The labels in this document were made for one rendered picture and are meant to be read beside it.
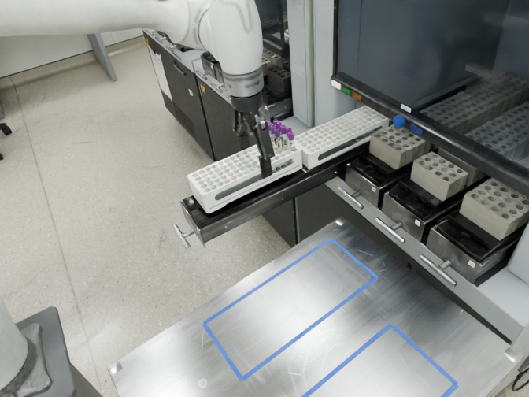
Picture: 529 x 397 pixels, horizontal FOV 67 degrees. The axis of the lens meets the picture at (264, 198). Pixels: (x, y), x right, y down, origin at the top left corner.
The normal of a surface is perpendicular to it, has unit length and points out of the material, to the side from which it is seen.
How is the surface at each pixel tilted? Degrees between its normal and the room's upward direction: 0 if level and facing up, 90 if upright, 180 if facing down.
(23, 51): 90
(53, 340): 0
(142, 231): 0
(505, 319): 90
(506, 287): 0
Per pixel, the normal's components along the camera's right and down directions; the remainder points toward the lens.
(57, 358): -0.10, -0.73
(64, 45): 0.51, 0.55
